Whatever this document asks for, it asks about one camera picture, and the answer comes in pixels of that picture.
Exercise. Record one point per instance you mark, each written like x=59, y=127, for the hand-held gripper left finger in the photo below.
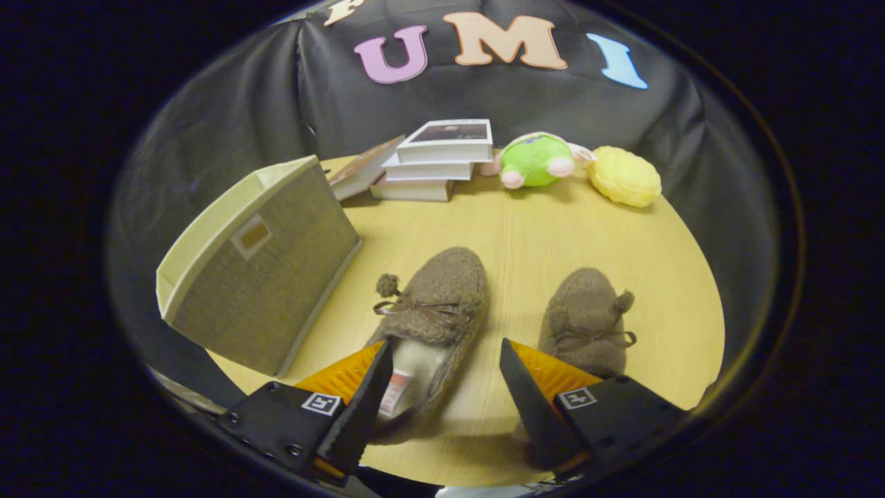
x=359, y=415

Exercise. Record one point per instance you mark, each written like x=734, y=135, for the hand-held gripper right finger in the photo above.
x=536, y=415

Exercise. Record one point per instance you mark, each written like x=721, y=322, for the brown fuzzy shoe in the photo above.
x=584, y=304
x=446, y=283

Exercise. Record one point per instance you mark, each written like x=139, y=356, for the beige fabric storage box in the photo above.
x=276, y=290

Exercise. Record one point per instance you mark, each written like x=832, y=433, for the brown cover book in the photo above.
x=359, y=173

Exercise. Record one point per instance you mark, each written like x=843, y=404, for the yellow plush toy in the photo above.
x=622, y=176

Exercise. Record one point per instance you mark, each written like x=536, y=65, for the green plush toy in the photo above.
x=536, y=159

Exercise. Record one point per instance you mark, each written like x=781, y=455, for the white book with portrait cover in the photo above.
x=446, y=142

